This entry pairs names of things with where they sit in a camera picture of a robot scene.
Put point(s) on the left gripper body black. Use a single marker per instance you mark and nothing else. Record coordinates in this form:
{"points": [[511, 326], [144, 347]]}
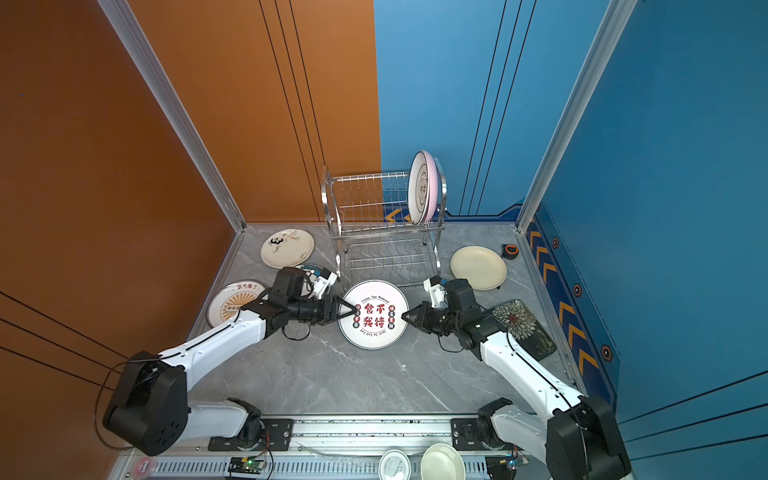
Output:
{"points": [[313, 310]]}

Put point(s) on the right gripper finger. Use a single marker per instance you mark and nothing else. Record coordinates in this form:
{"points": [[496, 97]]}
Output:
{"points": [[414, 312], [411, 319]]}

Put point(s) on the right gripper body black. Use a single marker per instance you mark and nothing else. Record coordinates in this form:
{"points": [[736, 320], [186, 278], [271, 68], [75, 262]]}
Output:
{"points": [[438, 321]]}

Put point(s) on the white plate red chinese characters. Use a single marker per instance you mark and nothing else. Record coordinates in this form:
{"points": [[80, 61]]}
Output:
{"points": [[380, 305]]}

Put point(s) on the steel two-tier dish rack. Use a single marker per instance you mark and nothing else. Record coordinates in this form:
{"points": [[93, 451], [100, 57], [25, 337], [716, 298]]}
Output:
{"points": [[369, 222]]}

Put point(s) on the pink plate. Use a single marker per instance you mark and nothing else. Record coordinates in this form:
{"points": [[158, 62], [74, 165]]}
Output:
{"points": [[433, 184]]}

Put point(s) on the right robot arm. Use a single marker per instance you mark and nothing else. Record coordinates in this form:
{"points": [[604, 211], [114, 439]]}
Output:
{"points": [[575, 435]]}

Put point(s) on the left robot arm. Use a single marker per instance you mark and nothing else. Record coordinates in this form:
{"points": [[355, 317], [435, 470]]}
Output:
{"points": [[149, 408]]}

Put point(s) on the white plate dark green rim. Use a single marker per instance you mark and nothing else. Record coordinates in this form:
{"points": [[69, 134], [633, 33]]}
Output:
{"points": [[312, 272]]}

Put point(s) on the plain cream plate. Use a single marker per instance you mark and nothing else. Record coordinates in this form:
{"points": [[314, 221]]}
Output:
{"points": [[481, 267]]}

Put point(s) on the dark square floral plate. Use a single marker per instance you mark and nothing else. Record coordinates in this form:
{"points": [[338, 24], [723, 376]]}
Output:
{"points": [[523, 326]]}

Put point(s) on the cream plate with panda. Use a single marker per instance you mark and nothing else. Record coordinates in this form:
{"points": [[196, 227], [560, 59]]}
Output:
{"points": [[287, 248]]}

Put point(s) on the black orange tape roll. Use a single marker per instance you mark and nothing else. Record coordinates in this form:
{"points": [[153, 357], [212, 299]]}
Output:
{"points": [[510, 251]]}

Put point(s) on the white plate orange sunburst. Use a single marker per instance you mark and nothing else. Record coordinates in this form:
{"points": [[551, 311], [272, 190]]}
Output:
{"points": [[226, 304]]}

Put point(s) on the white bowl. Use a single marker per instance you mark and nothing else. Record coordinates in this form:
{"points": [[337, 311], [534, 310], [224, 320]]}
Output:
{"points": [[442, 462]]}

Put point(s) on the white round lid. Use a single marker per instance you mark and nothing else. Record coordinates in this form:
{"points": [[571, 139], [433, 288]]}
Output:
{"points": [[394, 465]]}

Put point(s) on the green circuit board right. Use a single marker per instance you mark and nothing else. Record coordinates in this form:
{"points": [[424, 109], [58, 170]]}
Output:
{"points": [[511, 465]]}

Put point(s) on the green circuit board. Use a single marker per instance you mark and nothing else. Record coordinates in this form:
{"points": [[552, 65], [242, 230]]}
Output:
{"points": [[247, 467], [511, 465]]}

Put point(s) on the green circuit board left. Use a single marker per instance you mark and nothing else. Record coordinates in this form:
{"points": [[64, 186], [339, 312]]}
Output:
{"points": [[247, 467]]}

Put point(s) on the pink tape roll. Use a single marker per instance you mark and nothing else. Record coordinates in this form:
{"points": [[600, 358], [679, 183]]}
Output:
{"points": [[143, 468]]}

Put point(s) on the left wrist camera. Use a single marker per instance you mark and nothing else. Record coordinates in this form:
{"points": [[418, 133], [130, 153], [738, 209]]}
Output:
{"points": [[323, 283]]}

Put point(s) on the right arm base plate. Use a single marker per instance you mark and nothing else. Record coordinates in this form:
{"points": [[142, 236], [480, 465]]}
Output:
{"points": [[475, 434]]}

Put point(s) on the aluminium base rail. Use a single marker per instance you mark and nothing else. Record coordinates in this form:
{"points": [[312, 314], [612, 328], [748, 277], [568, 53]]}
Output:
{"points": [[337, 447]]}

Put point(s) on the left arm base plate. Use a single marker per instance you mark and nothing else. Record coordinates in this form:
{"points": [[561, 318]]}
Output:
{"points": [[275, 436]]}

